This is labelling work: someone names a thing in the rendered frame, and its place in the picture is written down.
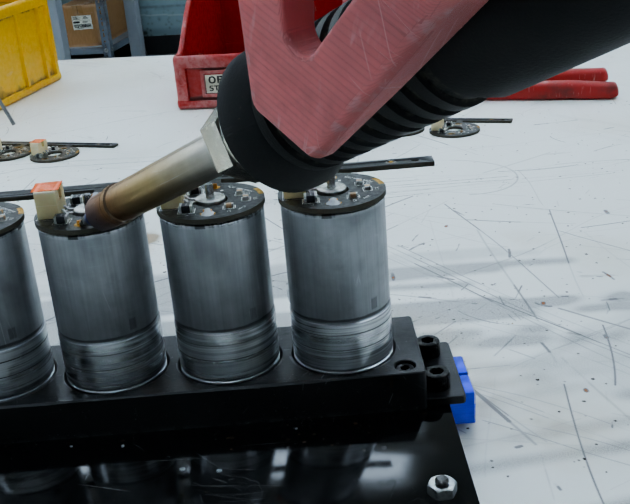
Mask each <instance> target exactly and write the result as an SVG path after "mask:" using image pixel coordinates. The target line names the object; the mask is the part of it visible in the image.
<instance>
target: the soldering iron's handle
mask: <svg viewBox="0 0 630 504"><path fill-rule="evenodd" d="M351 1H352V0H348V1H346V2H345V3H343V4H342V5H340V6H339V7H337V8H335V9H334V10H332V11H330V12H329V13H327V14H326V15H324V16H322V17H321V18H319V19H318V20H316V21H314V23H315V30H316V33H317V35H318V37H319V39H320V41H321V42H323V40H324V39H325V38H326V36H327V35H328V33H329V32H330V31H331V29H332V28H333V26H334V25H335V24H336V22H337V21H338V19H339V18H340V17H341V15H342V14H343V13H344V11H345V10H346V8H347V7H348V6H349V4H350V3H351ZM629 43H630V0H489V1H488V2H487V3H486V4H485V5H484V6H483V7H482V8H481V9H480V10H479V11H478V12H477V13H476V14H475V15H474V16H473V17H472V18H471V19H470V20H469V21H468V22H467V23H466V24H465V25H464V26H463V27H462V28H461V29H460V30H459V31H458V32H457V33H456V34H455V35H454V36H453V37H452V38H451V39H450V40H449V41H448V42H447V43H446V44H445V45H444V46H443V47H442V48H441V49H440V50H439V51H438V52H437V53H436V54H435V55H434V56H433V57H432V58H431V59H430V60H429V61H428V62H427V63H426V64H425V65H424V66H423V67H422V68H421V69H420V70H419V71H418V72H417V73H416V74H415V75H414V76H413V77H412V78H411V79H410V80H409V81H408V82H407V83H406V84H405V85H404V86H403V87H402V88H401V89H400V90H399V91H398V92H397V93H396V94H395V95H394V96H393V97H392V98H391V99H390V100H388V101H387V102H386V103H385V104H384V105H383V106H382V107H381V108H380V109H379V110H378V111H377V112H376V113H375V114H374V115H373V116H372V117H371V118H370V119H369V120H368V121H367V122H366V123H365V124H364V125H363V126H361V127H360V128H359V129H358V130H357V131H356V132H355V133H354V134H353V135H352V136H351V137H350V138H349V139H348V140H347V141H346V142H345V143H344V144H343V145H342V146H341V147H340V148H339V149H338V150H337V151H336V152H334V153H333V154H331V155H328V156H325V157H322V158H314V157H311V156H309V155H308V154H306V153H305V152H304V151H303V150H302V149H300V148H299V147H298V146H297V145H296V144H295V143H294V142H293V141H291V140H290V139H289V138H288V137H287V136H286V135H285V134H284V133H282V132H281V131H280V130H279V129H278V128H277V127H276V126H274V125H273V124H272V123H271V122H270V121H269V120H268V119H267V118H265V117H264V116H263V115H262V114H261V113H260V112H259V111H258V110H257V109H256V107H255V106H254V104H253V100H252V95H251V88H250V81H249V74H248V67H247V60H246V53H245V51H244V52H242V53H240V54H239V55H237V56H236V57H235V58H234V59H233V60H232V61H231V62H230V63H229V64H228V66H227V67H226V69H225V71H224V72H223V74H222V77H221V80H220V83H219V87H218V93H217V112H218V119H219V123H220V127H221V130H222V133H223V136H224V139H225V141H226V143H227V145H228V147H229V149H230V151H231V152H232V154H233V155H234V157H235V158H236V160H237V161H238V162H239V164H240V165H241V166H242V167H243V168H244V169H245V170H246V171H247V172H248V173H249V174H250V175H251V176H252V177H253V178H255V179H256V180H258V181H259V182H260V183H262V184H264V185H266V186H268V187H270V188H272V189H275V190H278V191H282V192H287V193H297V192H303V191H307V190H310V189H312V188H315V187H317V186H319V185H322V184H324V183H326V182H327V181H329V180H330V179H331V178H333V177H334V176H335V175H336V174H337V172H338V171H339V170H340V168H341V167H342V165H343V163H344V162H346V161H348V160H350V159H353V158H355V157H357V156H359V155H362V154H364V153H367V152H369V151H371V150H373V149H376V148H378V147H381V146H383V145H385V144H387V143H389V142H392V141H395V140H397V139H399V138H402V137H404V136H406V135H407V134H411V133H413V132H416V131H418V130H420V129H422V128H424V127H426V126H429V125H432V124H434V123H436V122H439V121H441V120H442V119H445V118H448V117H450V116H453V115H455V114H457V113H459V112H461V111H463V110H466V109H469V108H471V107H474V106H476V105H478V104H480V103H482V102H483V101H485V100H486V99H487V98H500V97H506V96H510V95H512V94H514V93H517V92H519V91H521V90H524V89H526V88H528V87H530V86H533V85H535V84H537V83H540V82H542V81H544V80H546V79H549V78H551V77H553V76H556V75H558V74H560V73H563V72H565V71H567V70H569V69H572V68H574V67H576V66H579V65H581V64H583V63H585V62H588V61H590V60H592V59H595V58H597V57H599V56H601V55H604V54H606V53H608V52H611V51H613V50H615V49H618V48H620V47H622V46H624V45H627V44H629Z"/></svg>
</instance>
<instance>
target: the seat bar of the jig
mask: <svg viewBox="0 0 630 504"><path fill-rule="evenodd" d="M277 331H278V340H279V351H280V361H279V363H278V364H277V365H276V367H275V368H273V369H272V370H271V371H269V372H268V373H266V374H264V375H262V376H260V377H257V378H255V379H252V380H248V381H244V382H240V383H234V384H223V385H214V384H204V383H199V382H196V381H193V380H190V379H189V378H187V377H186V376H184V375H183V374H182V371H181V363H180V357H179V351H178V344H177V337H176V335H175V336H163V337H164V343H165V350H166V357H167V363H168V367H167V369H166V370H165V372H164V373H163V374H162V375H161V376H159V377H158V378H157V379H155V380H154V381H152V382H150V383H148V384H146V385H144V386H142V387H139V388H136V389H133V390H130V391H126V392H121V393H115V394H105V395H95V394H86V393H81V392H78V391H76V390H74V389H72V388H71V387H70V386H69V385H68V381H67V376H66V371H65V366H64V361H63V356H62V351H61V346H60V345H56V346H51V351H52V355H53V360H54V365H55V370H56V373H55V375H54V377H53V378H52V379H51V380H50V381H49V382H48V383H47V384H46V385H44V386H43V387H41V388H40V389H38V390H36V391H34V392H32V393H30V394H28V395H26V396H23V397H20V398H17V399H14V400H10V401H6V402H1V403H0V444H12V443H24V442H36V441H48V440H60V439H72V438H84V437H96V436H108V435H120V434H132V433H144V432H156V431H168V430H180V429H192V428H203V427H215V426H227V425H239V424H251V423H263V422H275V421H287V420H299V419H311V418H323V417H335V416H347V415H359V414H371V413H383V412H395V411H407V410H419V409H426V408H427V407H428V406H427V379H426V368H425V365H424V361H423V358H422V354H421V350H420V347H419V343H418V340H417V336H416V332H415V329H414V325H413V321H412V318H411V317H410V316H404V317H392V333H393V352H394V353H393V355H392V356H391V358H390V359H389V360H388V361H386V362H385V363H383V364H382V365H380V366H378V367H375V368H373V369H370V370H367V371H363V372H359V373H353V374H341V375H334V374H323V373H317V372H313V371H310V370H307V369H305V368H303V367H301V366H300V365H299V364H298V363H297V362H296V361H295V358H294V348H293V337H292V327H291V326H288V327H277Z"/></svg>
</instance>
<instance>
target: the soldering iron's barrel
mask: <svg viewBox="0 0 630 504"><path fill-rule="evenodd" d="M200 132H201V134H202V135H201V136H199V137H198V138H196V139H194V140H192V141H191V142H189V143H187V144H185V145H183V146H182V147H180V148H178V149H176V150H174V151H173V152H171V153H169V154H167V155H166V156H164V157H162V158H160V159H158V160H157V161H155V162H153V163H151V164H149V165H148V166H146V167H144V168H142V169H141V170H139V171H137V172H135V173H133V174H132V175H130V176H128V177H126V178H124V179H123V180H121V181H119V182H117V183H113V184H111V185H109V186H107V187H106V188H104V189H103V191H101V192H99V193H98V194H96V195H94V196H92V197H91V198H90V199H89V200H88V201H87V203H86V206H85V215H86V218H87V220H88V222H89V223H90V224H91V225H92V226H93V227H94V228H95V229H97V230H100V231H108V230H111V229H113V228H115V227H117V226H119V225H123V224H127V223H129V222H131V221H133V220H134V219H135V218H136V217H138V216H140V215H142V214H144V213H146V212H148V211H150V210H152V209H154V208H156V207H158V206H160V205H162V204H164V203H167V202H169V201H171V200H173V199H175V198H177V197H179V196H181V195H183V194H185V193H187V192H189V191H191V190H193V189H195V188H197V187H199V186H201V185H204V184H206V183H208V182H210V181H212V180H214V179H216V178H218V177H220V176H222V175H226V176H230V177H233V178H237V179H241V180H245V181H248V182H252V183H258V182H259V181H258V180H256V179H255V178H253V177H252V176H251V175H250V174H249V173H248V172H247V171H246V170H245V169H244V168H243V167H242V166H241V165H240V164H239V162H238V161H237V160H236V158H235V157H234V155H233V154H232V152H231V151H230V149H229V147H228V145H227V143H226V141H225V139H224V136H223V133H222V130H221V127H220V123H219V119H218V112H217V106H216V107H215V109H214V110H213V112H212V113H211V115H210V116H209V118H208V119H207V120H206V122H205V123H204V125H203V126H202V128H201V129H200Z"/></svg>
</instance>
